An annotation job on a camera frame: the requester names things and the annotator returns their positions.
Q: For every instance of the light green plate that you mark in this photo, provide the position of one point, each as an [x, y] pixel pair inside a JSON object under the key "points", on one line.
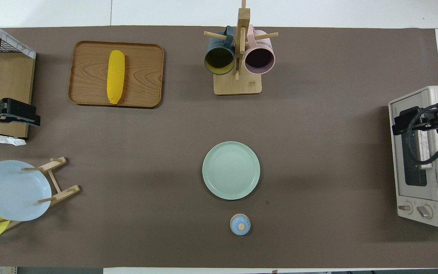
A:
{"points": [[231, 170]]}

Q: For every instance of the brown table mat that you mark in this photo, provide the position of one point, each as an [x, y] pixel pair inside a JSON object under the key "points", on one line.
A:
{"points": [[165, 171]]}

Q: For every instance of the wooden serving tray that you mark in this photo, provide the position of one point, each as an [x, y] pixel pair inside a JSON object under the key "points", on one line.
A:
{"points": [[143, 76]]}

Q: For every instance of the wooden mug tree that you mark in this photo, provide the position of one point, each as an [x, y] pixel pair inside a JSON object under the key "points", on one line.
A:
{"points": [[238, 85]]}

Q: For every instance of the dark blue mug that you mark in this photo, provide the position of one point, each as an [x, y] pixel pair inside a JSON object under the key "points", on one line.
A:
{"points": [[219, 61]]}

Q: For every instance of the wooden plate rack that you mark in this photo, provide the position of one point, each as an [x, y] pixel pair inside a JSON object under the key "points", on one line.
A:
{"points": [[65, 192]]}

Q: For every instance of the light blue plate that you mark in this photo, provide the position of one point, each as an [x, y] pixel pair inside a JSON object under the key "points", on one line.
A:
{"points": [[13, 192]]}

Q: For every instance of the small blue wooden-knob lid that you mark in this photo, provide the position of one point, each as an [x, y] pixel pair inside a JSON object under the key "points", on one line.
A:
{"points": [[240, 224]]}

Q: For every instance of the pink mug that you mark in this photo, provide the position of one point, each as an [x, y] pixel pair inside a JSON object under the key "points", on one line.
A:
{"points": [[259, 59]]}

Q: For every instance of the yellow corn cob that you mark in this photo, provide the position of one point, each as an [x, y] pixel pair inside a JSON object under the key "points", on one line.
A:
{"points": [[116, 76]]}

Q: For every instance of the toaster oven glass door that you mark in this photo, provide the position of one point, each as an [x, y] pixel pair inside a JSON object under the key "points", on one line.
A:
{"points": [[430, 182]]}

